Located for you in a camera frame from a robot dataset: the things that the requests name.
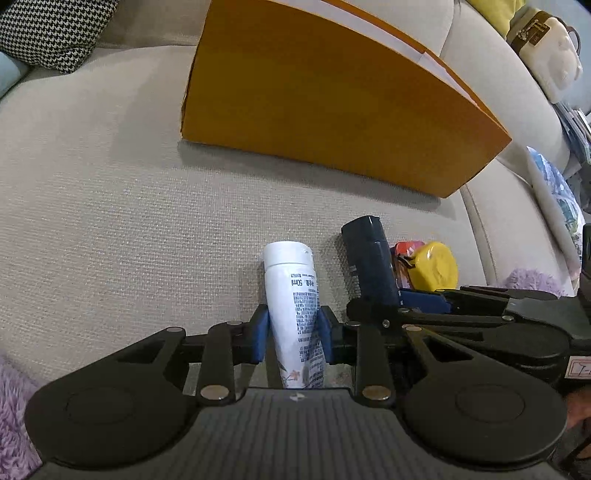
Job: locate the orange cardboard box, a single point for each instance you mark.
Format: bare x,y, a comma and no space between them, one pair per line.
323,101

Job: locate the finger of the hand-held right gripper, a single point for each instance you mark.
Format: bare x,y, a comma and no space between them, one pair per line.
425,301
415,319

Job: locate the red snack packet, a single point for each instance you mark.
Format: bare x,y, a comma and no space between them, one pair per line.
401,251

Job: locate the purple fluffy blanket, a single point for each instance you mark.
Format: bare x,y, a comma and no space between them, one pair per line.
531,282
14,415

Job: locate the white cosmetic tube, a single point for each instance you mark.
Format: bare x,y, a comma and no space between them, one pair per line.
291,286

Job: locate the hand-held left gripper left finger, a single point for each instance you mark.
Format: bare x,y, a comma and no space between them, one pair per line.
259,334

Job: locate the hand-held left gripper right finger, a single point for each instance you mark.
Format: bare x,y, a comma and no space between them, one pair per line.
327,334

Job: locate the beige fabric sofa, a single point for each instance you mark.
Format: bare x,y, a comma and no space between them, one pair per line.
115,207

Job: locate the light blue cushion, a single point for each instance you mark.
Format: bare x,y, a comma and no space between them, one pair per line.
11,74

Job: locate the yellow cloth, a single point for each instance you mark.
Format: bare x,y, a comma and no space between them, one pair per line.
496,14

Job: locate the dark navy bottle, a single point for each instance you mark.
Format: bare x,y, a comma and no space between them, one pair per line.
369,258

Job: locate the black white houndstooth pillow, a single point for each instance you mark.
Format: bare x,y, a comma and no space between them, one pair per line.
51,32

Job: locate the yellow round lid jar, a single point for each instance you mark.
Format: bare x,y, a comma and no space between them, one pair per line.
434,265

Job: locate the blue white printed pillow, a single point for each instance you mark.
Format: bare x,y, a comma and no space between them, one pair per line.
554,198

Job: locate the white plush bag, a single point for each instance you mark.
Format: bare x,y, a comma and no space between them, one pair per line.
551,50

